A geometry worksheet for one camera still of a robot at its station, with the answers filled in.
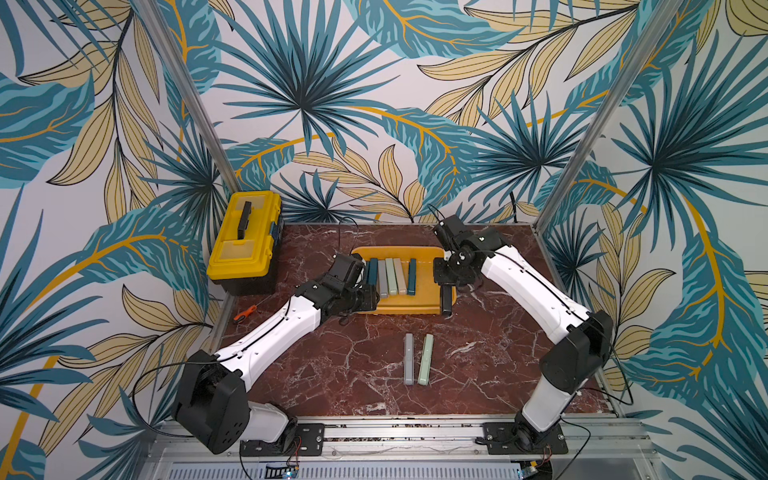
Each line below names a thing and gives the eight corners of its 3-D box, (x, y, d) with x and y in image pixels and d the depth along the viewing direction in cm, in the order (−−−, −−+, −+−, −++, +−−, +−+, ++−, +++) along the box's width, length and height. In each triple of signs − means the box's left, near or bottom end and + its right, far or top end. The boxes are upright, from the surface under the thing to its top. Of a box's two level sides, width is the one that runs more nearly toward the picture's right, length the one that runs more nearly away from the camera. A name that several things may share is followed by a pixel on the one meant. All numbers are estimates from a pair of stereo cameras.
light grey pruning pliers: (403, 385, 83) (404, 382, 81) (404, 336, 92) (405, 333, 90) (412, 385, 83) (413, 383, 81) (412, 336, 92) (413, 333, 90)
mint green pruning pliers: (417, 384, 84) (418, 381, 82) (424, 336, 92) (425, 332, 91) (428, 387, 83) (429, 384, 81) (434, 338, 92) (435, 334, 90)
